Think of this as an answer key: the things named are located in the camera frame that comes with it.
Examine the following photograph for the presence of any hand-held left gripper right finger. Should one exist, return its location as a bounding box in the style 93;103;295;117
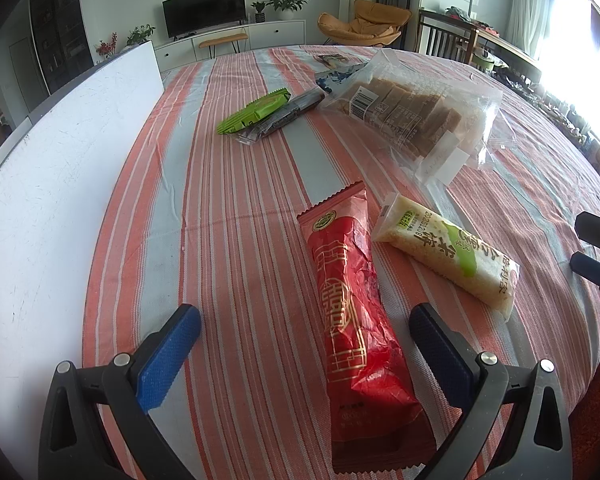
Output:
408;302;573;480

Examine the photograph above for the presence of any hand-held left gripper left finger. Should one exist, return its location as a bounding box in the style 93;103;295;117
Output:
38;304;202;480

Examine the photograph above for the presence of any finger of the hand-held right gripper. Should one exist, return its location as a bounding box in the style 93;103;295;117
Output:
569;251;600;307
575;211;600;252

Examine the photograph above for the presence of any red snack packet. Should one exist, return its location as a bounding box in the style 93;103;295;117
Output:
296;180;437;474

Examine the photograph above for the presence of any white green rice cracker packet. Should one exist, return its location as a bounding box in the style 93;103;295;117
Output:
371;191;522;321

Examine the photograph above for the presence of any clear bag of brown cakes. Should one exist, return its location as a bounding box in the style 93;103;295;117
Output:
319;49;511;183

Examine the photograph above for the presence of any green snack packet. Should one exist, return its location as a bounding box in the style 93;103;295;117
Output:
216;88;292;135

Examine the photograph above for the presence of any dark grey snack packet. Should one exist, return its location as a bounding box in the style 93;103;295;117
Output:
237;89;327;143

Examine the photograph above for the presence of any row of windowsill trinkets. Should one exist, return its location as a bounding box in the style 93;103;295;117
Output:
500;65;600;183

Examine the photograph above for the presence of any orange grey striped tablecloth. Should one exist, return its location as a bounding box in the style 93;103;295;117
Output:
81;45;600;480

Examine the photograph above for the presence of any dark wooden table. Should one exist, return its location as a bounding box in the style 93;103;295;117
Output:
470;27;543;83

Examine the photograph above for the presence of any white board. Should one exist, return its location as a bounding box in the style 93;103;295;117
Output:
0;40;166;441

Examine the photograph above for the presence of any green pot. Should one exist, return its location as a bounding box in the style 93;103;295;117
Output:
472;50;502;72

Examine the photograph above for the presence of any white sheer curtain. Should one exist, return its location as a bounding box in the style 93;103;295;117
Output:
507;0;556;56

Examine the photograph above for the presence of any dark wooden chair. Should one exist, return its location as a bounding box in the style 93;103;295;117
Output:
416;9;475;63

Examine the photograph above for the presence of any blue white pyramid packet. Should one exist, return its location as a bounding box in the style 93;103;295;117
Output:
315;67;366;95

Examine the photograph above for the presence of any orange lounge chair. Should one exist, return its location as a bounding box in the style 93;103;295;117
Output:
317;0;412;50

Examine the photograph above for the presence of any black yellow snack packet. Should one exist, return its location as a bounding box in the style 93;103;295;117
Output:
314;53;363;68

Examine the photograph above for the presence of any red flower plant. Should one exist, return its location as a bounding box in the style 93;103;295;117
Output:
95;33;119;60

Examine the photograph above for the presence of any wooden stool with metal legs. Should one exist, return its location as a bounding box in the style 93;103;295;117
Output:
198;33;249;61

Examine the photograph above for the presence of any bushy green potted plant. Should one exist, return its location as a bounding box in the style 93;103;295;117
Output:
126;24;156;47

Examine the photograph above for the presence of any white television cabinet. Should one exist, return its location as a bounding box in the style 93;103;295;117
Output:
155;19;307;72

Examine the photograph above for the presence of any black television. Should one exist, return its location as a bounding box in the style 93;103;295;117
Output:
162;0;246;39

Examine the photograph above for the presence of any dark glass cabinet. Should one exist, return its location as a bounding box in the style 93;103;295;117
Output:
28;0;95;96

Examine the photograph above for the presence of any large green potted plant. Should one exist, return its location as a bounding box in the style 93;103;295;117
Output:
265;0;310;22

